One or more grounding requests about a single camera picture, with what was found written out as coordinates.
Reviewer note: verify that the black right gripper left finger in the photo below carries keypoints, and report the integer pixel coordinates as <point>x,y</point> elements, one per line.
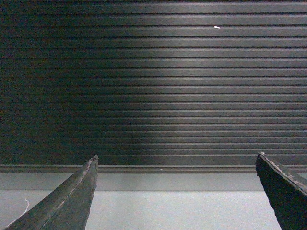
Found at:
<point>65,208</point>

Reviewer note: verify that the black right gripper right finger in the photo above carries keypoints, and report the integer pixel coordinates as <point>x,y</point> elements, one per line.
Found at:
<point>286,191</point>

